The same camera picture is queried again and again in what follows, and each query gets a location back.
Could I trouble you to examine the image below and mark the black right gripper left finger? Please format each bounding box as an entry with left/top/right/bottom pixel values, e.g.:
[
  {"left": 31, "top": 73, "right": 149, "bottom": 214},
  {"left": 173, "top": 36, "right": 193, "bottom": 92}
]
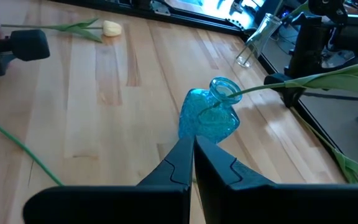
[{"left": 22, "top": 135, "right": 195, "bottom": 224}]

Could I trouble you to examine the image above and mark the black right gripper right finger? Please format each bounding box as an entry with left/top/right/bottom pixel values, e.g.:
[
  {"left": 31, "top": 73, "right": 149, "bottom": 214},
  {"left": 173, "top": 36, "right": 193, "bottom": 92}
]
[{"left": 194, "top": 134, "right": 358, "bottom": 224}]

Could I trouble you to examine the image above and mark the blue glass vase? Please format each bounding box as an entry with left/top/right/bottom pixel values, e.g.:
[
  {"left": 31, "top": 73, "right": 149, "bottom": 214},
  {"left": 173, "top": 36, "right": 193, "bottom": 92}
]
[{"left": 178, "top": 76, "right": 244, "bottom": 144}]

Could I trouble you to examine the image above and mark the clear glass vase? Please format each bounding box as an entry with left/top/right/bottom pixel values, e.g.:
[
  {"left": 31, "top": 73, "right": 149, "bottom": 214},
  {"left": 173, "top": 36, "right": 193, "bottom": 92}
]
[{"left": 235, "top": 12, "right": 283, "bottom": 68}]

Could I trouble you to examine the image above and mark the yellow artificial tulip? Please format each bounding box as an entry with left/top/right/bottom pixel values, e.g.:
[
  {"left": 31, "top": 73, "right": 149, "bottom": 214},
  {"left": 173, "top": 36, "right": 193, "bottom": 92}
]
[{"left": 1, "top": 17, "right": 123, "bottom": 44}]

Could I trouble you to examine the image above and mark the artificial flower green stem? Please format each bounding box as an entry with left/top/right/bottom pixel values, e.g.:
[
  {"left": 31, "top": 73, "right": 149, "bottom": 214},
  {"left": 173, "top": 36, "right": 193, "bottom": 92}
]
[{"left": 0, "top": 112, "right": 64, "bottom": 187}]

